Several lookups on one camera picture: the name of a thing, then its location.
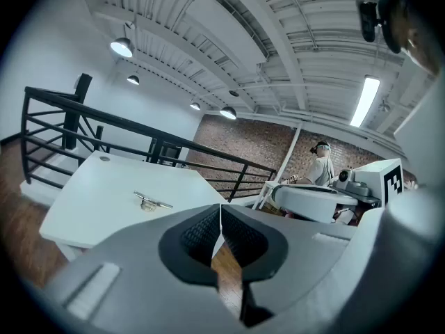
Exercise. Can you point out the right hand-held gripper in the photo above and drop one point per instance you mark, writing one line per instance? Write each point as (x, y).
(368, 181)

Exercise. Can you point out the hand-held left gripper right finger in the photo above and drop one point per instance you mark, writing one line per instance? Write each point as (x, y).
(299, 249)

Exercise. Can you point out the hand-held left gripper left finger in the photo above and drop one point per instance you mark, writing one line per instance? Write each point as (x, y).
(139, 256)

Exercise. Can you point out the silver metal clip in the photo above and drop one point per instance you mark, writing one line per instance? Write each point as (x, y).
(153, 200)

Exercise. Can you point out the long fluorescent ceiling light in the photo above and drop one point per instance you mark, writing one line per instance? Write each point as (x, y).
(365, 99)

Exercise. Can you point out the white vertical pipe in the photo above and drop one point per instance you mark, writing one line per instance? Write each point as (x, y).
(293, 144)

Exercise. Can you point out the black chair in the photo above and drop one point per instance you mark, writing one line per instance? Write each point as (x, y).
(170, 151)

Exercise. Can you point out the medium dome pendant lamp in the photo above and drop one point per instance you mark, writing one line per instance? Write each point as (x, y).
(228, 112)

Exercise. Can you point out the small dome pendant lamp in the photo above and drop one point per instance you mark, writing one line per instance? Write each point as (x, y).
(195, 106)
(133, 79)

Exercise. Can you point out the black metal railing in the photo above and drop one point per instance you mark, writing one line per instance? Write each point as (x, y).
(52, 94)

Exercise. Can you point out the large dome pendant lamp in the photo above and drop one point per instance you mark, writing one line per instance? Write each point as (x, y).
(121, 46)

